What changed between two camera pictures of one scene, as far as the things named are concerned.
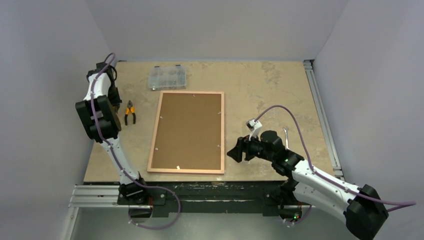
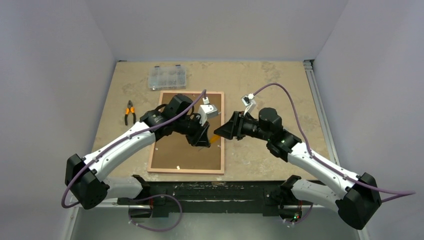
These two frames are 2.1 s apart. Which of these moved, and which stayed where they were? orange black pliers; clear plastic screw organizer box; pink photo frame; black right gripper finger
Moved: black right gripper finger
Stayed: orange black pliers; pink photo frame; clear plastic screw organizer box
